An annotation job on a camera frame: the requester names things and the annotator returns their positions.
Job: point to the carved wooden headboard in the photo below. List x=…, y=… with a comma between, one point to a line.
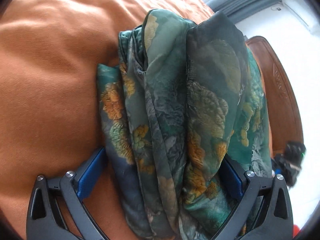
x=283, y=111

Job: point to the orange bed duvet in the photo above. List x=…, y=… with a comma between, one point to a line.
x=49, y=113

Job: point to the green landscape print padded jacket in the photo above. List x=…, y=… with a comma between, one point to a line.
x=183, y=96

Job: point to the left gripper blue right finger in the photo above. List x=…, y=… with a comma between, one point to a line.
x=263, y=207

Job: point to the white wall air conditioner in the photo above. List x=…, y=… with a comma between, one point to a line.
x=303, y=13

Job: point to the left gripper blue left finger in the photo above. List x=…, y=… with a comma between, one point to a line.
x=45, y=219

